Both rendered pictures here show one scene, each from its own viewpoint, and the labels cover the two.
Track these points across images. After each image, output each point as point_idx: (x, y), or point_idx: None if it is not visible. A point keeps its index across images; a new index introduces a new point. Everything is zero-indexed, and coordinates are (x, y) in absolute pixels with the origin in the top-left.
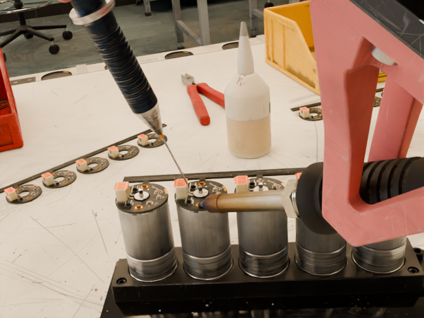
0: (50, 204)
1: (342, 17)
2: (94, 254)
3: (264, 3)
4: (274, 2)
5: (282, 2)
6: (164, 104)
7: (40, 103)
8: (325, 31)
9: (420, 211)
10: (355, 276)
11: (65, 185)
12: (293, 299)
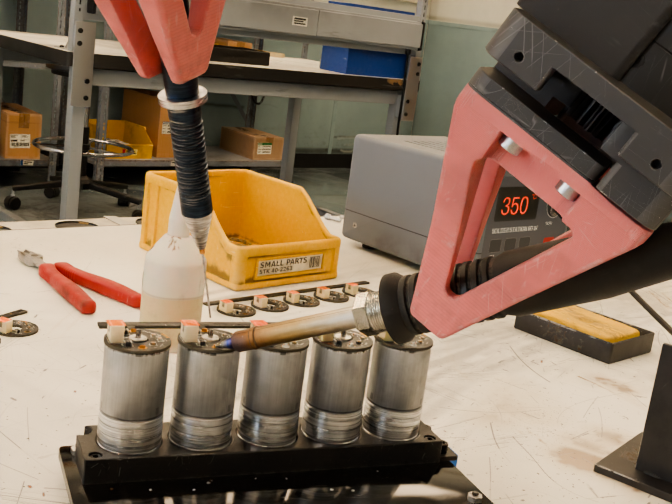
0: None
1: (484, 116)
2: (3, 451)
3: (1, 197)
4: (21, 198)
5: (36, 200)
6: (8, 287)
7: None
8: (465, 128)
9: (518, 280)
10: (374, 443)
11: None
12: (307, 473)
